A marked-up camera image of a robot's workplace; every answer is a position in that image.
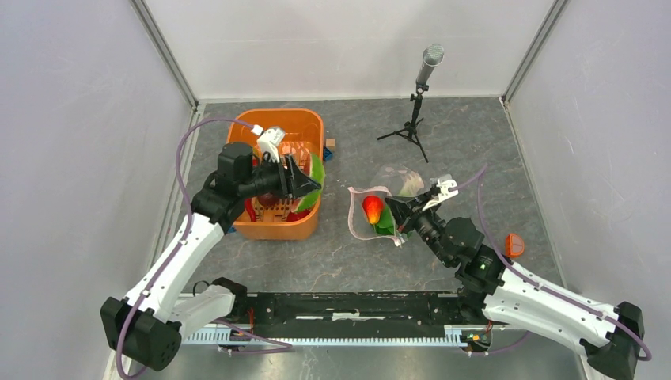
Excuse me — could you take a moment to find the orange plastic basket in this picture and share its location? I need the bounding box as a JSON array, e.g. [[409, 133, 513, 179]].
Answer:
[[233, 108, 324, 240]]

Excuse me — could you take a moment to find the red toy strawberry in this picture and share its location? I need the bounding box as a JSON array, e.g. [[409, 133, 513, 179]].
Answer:
[[362, 195, 385, 225]]

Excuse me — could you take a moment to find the red toy chili pepper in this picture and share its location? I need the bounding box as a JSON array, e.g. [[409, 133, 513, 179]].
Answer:
[[245, 199, 257, 222]]

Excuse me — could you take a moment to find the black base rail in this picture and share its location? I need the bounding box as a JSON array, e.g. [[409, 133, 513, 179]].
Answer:
[[223, 291, 491, 339]]

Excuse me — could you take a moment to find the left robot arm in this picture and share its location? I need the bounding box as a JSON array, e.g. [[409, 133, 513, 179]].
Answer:
[[100, 142, 325, 379]]

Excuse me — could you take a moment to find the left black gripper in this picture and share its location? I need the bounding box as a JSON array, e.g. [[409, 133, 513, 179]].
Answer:
[[240, 153, 321, 200]]

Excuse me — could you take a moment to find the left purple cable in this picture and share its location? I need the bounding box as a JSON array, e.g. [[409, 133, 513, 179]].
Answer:
[[115, 117, 263, 380]]

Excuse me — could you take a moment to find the dark purple toy plum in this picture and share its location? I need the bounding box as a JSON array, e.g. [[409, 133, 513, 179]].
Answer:
[[257, 193, 280, 208]]

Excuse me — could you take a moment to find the green toy bok choy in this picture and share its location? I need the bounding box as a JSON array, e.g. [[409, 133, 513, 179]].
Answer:
[[371, 179, 424, 236]]

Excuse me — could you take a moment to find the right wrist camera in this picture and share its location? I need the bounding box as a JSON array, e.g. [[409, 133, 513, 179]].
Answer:
[[422, 174, 458, 211]]

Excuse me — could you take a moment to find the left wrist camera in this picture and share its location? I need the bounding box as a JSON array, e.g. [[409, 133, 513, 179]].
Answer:
[[256, 126, 286, 163]]

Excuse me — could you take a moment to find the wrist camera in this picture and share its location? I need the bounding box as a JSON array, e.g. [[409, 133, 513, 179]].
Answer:
[[422, 174, 458, 211], [256, 126, 286, 163]]

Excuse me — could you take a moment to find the black tripod stand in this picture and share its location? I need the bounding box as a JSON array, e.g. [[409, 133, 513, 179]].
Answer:
[[377, 85, 429, 163]]

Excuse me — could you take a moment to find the blue toy brick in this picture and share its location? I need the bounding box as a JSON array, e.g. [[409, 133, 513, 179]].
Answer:
[[323, 146, 334, 162]]

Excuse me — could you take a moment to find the red toy tomato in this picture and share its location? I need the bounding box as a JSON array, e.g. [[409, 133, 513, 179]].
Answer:
[[286, 209, 311, 222]]

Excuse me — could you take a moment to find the clear polka dot zip bag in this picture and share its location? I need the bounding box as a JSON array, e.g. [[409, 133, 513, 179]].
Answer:
[[347, 164, 424, 246]]

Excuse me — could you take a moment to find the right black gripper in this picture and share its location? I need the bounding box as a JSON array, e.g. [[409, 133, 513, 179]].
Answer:
[[385, 191, 453, 267]]

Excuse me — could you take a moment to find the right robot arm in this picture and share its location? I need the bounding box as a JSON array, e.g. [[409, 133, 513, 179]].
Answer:
[[385, 196, 644, 379]]

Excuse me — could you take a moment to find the silver microphone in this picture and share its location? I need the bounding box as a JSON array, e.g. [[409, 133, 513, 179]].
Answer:
[[415, 44, 445, 92]]

